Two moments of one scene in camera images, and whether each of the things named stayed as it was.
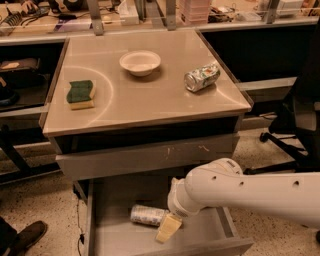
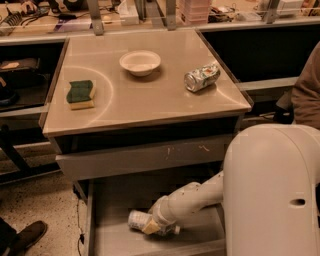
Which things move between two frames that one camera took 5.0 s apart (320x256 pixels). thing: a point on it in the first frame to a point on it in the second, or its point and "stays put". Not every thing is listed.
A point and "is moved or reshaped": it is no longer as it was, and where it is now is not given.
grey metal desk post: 97,23 stays put
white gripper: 177,207 to 162,213
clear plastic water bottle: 148,215 is moved or reshaped
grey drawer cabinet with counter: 140,105 stays put
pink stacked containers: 193,12 stays put
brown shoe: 28,236 stays put
